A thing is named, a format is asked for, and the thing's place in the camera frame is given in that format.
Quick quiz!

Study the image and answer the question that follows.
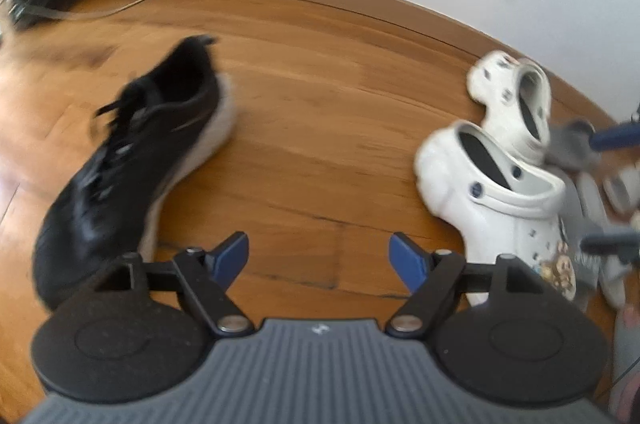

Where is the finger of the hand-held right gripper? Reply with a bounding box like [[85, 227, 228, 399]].
[[581, 231, 640, 265], [590, 104, 640, 151]]

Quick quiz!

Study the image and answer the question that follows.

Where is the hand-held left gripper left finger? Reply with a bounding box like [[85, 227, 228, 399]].
[[95, 231, 253, 336]]

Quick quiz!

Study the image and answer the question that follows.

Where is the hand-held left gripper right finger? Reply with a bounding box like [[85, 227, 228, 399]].
[[387, 231, 556, 339]]

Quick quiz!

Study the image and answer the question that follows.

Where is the light grey open-toe slipper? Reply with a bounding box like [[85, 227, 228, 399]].
[[597, 171, 640, 309]]

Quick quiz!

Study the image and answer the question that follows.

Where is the dark grey slide sandal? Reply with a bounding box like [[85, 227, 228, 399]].
[[544, 118, 608, 305]]

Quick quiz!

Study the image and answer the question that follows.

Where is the white clog with charms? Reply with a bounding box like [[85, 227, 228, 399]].
[[414, 120, 578, 307], [466, 51, 552, 165]]

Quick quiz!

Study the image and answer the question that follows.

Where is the black sneaker white sole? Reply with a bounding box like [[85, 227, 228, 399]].
[[31, 34, 238, 311]]

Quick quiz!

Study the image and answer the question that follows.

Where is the person's foot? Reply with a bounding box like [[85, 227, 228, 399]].
[[611, 308, 640, 424]]

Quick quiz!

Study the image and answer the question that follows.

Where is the beige cable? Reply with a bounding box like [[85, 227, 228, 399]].
[[27, 0, 165, 22]]

